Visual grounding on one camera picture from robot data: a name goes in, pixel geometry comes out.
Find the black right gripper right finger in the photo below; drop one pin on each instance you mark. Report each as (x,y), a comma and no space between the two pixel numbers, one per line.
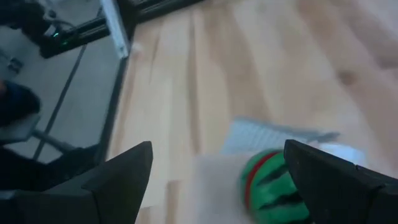
(329,186)

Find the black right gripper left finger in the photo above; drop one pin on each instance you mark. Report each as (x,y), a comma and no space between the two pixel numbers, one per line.
(124,186)

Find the green toy watermelon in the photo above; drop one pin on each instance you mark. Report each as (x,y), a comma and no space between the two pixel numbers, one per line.
(270,189)

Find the grey waffle towel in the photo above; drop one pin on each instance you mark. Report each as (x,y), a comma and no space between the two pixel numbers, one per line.
(258,137)

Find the black aluminium table frame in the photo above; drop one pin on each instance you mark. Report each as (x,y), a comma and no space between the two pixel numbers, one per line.
(112,109)

